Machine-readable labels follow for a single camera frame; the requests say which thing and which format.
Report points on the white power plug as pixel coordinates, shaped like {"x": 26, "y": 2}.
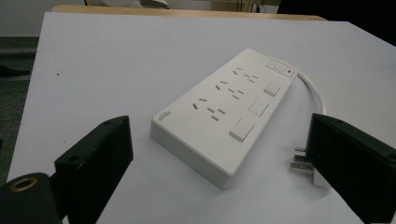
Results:
{"x": 303, "y": 168}

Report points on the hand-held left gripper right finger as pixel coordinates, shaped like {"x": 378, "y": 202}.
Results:
{"x": 351, "y": 165}

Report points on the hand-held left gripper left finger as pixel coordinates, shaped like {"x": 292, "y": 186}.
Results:
{"x": 93, "y": 168}

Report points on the light wooden table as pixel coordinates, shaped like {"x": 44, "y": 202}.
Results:
{"x": 186, "y": 12}

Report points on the white power strip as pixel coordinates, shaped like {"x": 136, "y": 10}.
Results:
{"x": 218, "y": 115}

